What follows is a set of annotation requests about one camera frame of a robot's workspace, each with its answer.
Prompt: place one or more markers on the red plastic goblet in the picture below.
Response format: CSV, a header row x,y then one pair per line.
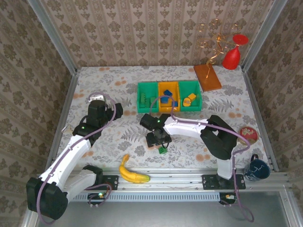
x,y
231,59

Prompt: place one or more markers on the aluminium frame post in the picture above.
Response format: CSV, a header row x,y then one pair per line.
x,y
262,35
55,35

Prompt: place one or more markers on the aluminium frame side rail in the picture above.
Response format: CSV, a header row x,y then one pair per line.
x,y
252,94
69,99

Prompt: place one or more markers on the floral patterned tablecloth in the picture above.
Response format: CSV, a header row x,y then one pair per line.
x,y
170,73

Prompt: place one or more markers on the aluminium mounting rail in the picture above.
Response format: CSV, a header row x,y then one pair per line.
x,y
177,179

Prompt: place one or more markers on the dark blue mug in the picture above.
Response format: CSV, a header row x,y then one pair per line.
x,y
256,171

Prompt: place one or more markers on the yellow square lego brick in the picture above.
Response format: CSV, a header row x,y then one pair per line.
x,y
192,96

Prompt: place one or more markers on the green plastic bin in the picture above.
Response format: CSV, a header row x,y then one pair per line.
x,y
148,88
189,87

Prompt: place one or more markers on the yellow curved lego brick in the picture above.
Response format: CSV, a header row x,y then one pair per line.
x,y
187,102

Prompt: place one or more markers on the orange plastic bin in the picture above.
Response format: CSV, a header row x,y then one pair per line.
x,y
169,86

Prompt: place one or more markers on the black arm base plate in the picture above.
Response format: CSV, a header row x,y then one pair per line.
x,y
111,182
210,182

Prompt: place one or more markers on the small controller board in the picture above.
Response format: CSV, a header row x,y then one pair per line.
x,y
227,197
98,196

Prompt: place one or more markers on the small green lego brick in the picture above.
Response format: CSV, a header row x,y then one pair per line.
x,y
162,150

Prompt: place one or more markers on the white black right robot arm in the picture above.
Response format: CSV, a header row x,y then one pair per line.
x,y
184,127

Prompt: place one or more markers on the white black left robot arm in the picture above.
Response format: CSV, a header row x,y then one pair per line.
x,y
68,158

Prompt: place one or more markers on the yellow banana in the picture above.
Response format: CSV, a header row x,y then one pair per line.
x,y
132,177

